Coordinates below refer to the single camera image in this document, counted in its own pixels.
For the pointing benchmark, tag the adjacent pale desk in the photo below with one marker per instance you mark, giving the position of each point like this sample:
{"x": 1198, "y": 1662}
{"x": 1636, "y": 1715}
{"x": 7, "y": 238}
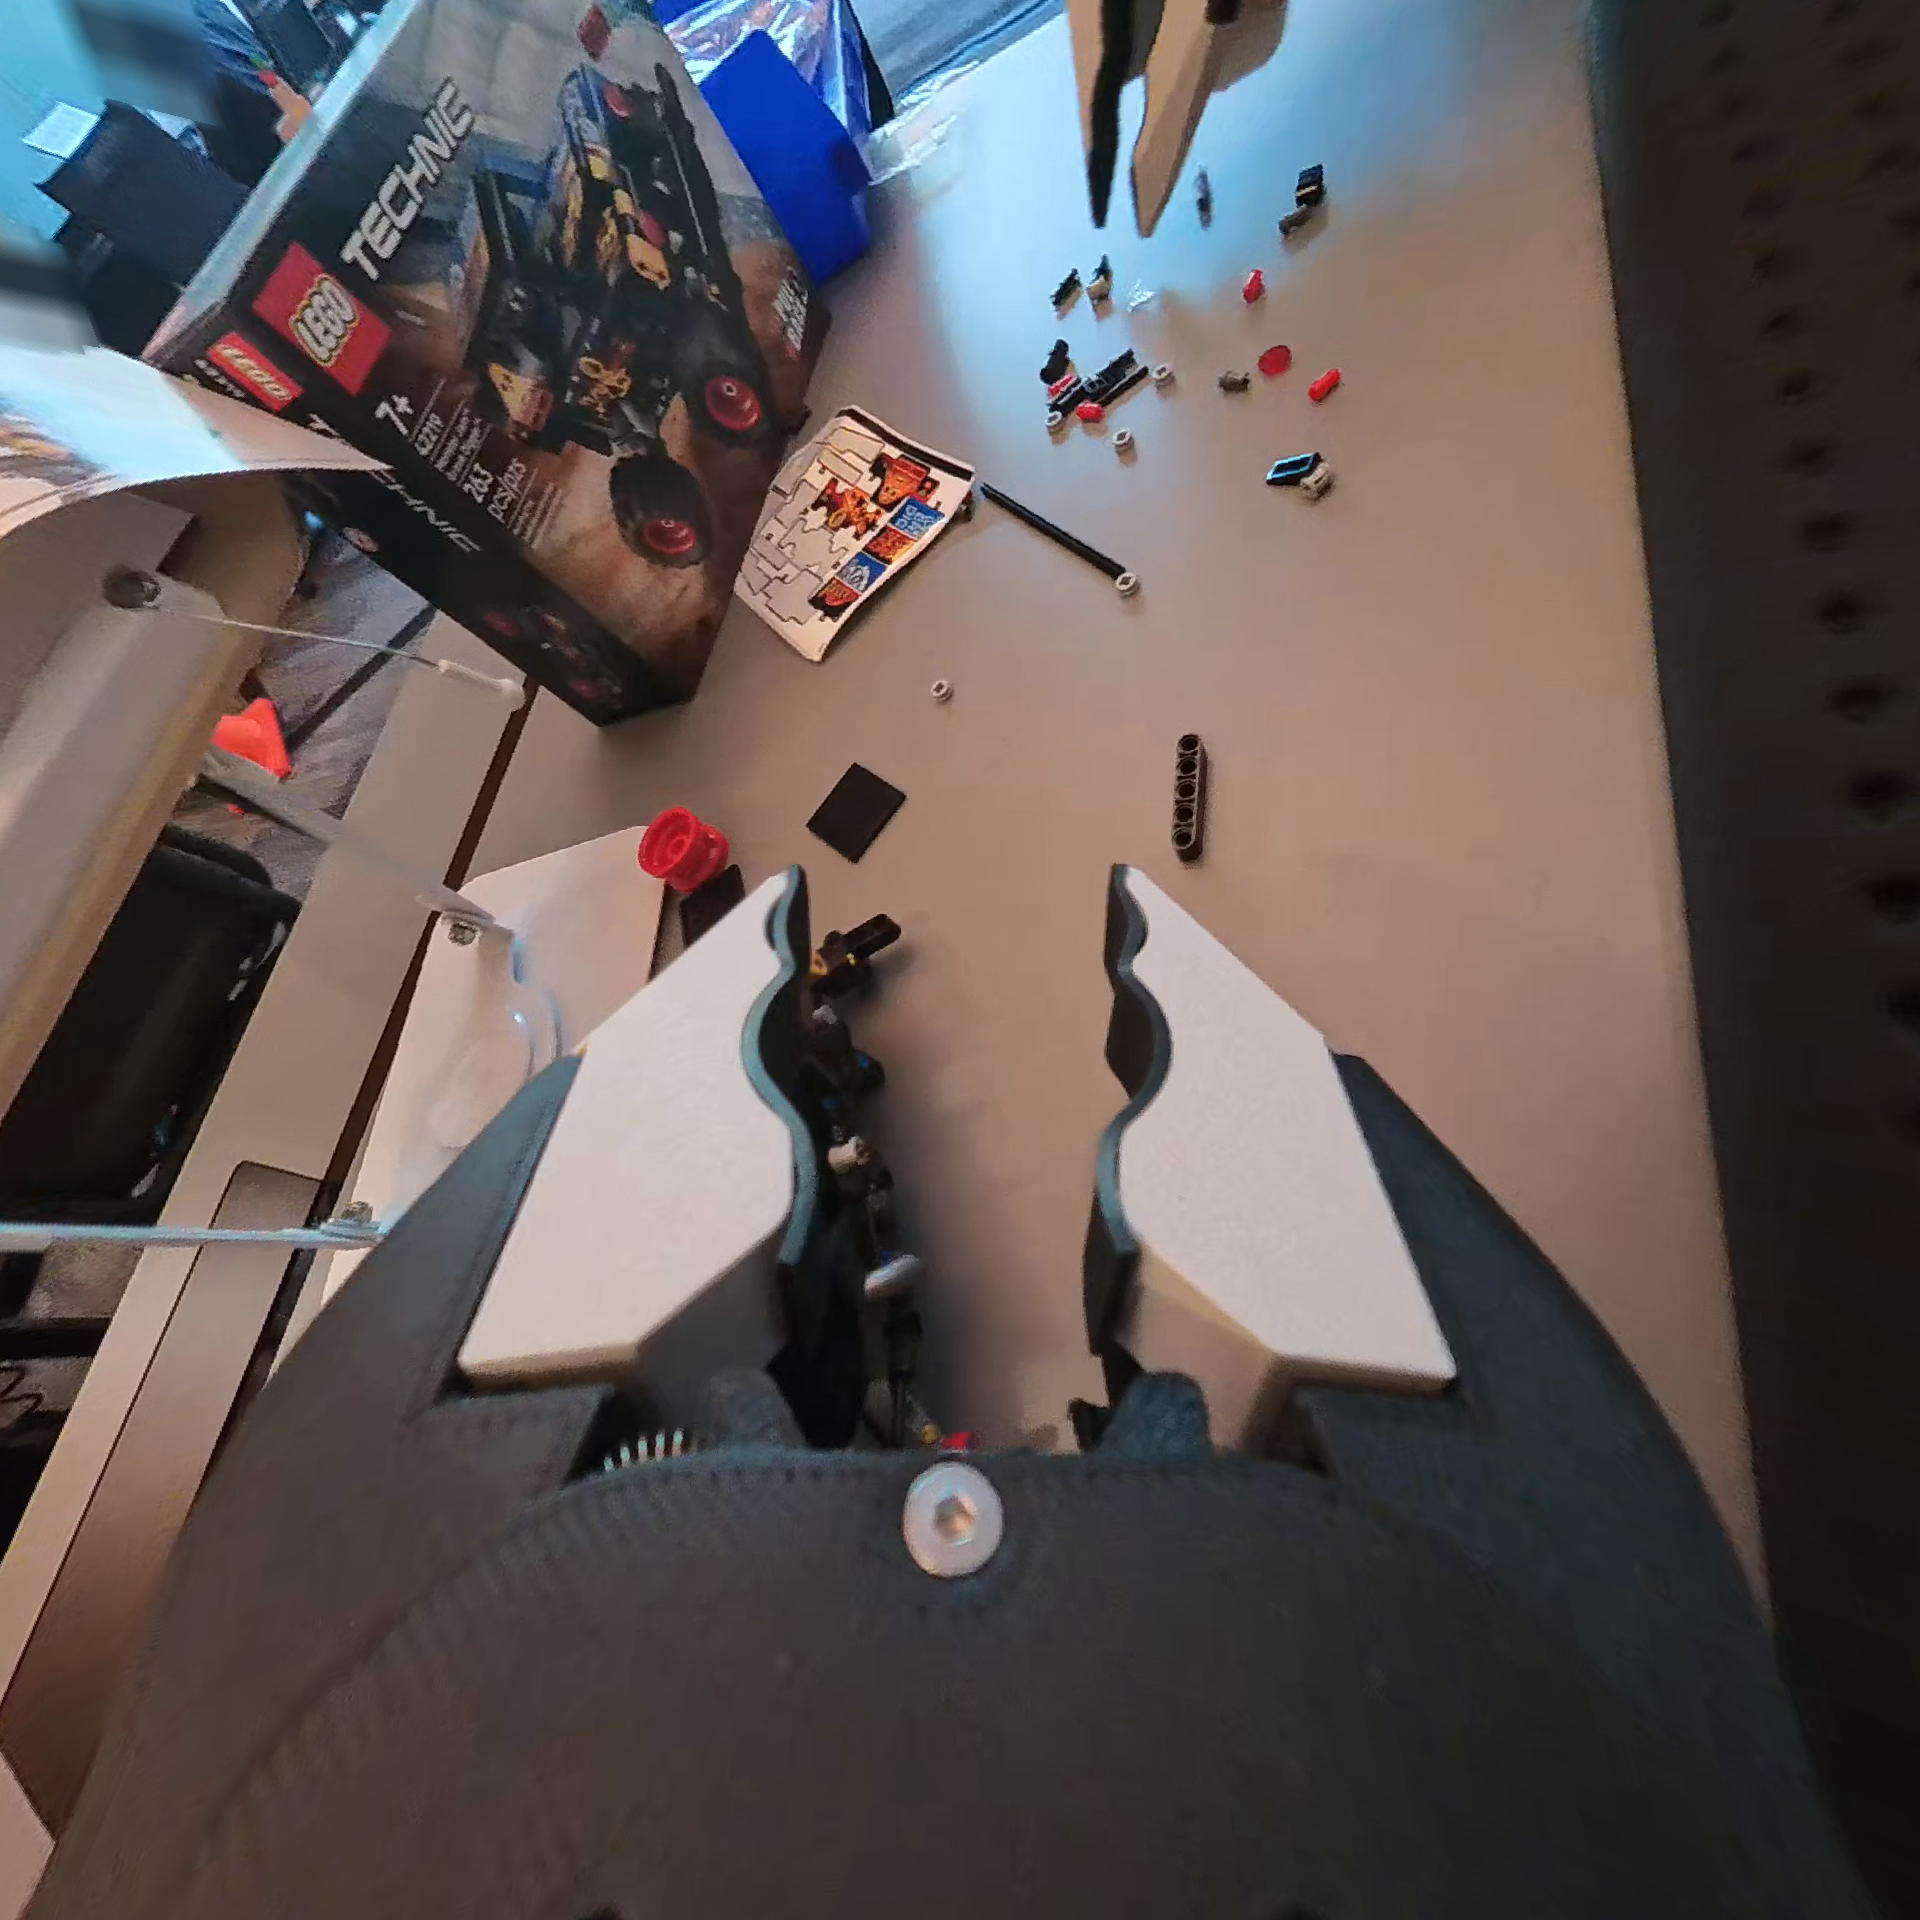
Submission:
{"x": 150, "y": 1425}

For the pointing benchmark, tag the orange traffic cone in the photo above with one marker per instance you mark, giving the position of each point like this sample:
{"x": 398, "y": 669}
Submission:
{"x": 248, "y": 739}

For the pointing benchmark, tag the small blue-rimmed black piece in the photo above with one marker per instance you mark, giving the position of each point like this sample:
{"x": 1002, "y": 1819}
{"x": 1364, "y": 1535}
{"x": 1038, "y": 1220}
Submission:
{"x": 1292, "y": 469}

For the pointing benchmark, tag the black studded plate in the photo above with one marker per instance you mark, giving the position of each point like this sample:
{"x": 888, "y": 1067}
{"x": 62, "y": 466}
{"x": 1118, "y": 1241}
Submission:
{"x": 705, "y": 901}

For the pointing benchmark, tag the blue plastic bin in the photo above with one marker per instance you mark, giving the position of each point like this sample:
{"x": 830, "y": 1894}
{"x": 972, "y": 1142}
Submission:
{"x": 781, "y": 135}

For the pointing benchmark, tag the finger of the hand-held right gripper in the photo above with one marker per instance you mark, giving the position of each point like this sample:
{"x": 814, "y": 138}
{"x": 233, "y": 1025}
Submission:
{"x": 1110, "y": 90}
{"x": 1201, "y": 90}

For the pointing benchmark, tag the red wheel hub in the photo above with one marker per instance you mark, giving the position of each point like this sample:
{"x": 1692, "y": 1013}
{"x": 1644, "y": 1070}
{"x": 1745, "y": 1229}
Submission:
{"x": 678, "y": 844}

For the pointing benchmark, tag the black office chair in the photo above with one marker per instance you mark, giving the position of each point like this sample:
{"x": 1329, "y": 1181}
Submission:
{"x": 135, "y": 1021}

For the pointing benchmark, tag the dark perforated panel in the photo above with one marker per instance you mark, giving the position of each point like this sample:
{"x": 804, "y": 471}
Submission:
{"x": 1799, "y": 751}

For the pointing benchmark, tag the short black beam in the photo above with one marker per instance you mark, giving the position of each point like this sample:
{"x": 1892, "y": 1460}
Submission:
{"x": 1190, "y": 797}

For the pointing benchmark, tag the black square tile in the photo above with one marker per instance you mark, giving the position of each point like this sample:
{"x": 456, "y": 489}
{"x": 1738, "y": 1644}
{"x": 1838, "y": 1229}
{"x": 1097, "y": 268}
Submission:
{"x": 855, "y": 813}

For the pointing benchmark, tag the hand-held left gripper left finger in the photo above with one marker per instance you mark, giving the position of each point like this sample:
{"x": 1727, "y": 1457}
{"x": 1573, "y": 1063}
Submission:
{"x": 646, "y": 1142}

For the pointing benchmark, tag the instruction booklet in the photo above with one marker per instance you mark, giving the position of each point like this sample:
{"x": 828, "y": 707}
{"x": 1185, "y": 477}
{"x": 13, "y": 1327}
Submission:
{"x": 89, "y": 436}

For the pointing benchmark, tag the brick-built toy truck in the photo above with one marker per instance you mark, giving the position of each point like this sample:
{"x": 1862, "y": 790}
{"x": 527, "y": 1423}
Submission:
{"x": 848, "y": 1050}

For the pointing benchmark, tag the sticker sheet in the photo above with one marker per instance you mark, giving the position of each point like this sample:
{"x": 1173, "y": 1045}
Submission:
{"x": 855, "y": 525}

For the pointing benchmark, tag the long black axle rod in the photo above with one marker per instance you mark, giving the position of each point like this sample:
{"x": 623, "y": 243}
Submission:
{"x": 1050, "y": 533}

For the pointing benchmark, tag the monster truck toy set box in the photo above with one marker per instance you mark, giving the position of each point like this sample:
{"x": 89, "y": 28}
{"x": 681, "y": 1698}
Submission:
{"x": 569, "y": 300}

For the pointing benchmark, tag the white wooden book stand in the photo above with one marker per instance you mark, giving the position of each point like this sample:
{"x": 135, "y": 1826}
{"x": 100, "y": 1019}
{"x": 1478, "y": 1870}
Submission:
{"x": 495, "y": 975}

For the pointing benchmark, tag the shiny foil bag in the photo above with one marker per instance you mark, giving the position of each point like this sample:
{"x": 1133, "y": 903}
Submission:
{"x": 796, "y": 38}

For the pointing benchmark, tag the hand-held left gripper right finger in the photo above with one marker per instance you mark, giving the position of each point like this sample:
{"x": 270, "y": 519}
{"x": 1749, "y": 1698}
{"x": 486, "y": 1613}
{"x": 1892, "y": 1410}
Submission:
{"x": 1261, "y": 1202}

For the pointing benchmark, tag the scattered small brick pieces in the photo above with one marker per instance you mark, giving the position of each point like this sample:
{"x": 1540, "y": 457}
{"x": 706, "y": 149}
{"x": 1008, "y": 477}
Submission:
{"x": 1102, "y": 383}

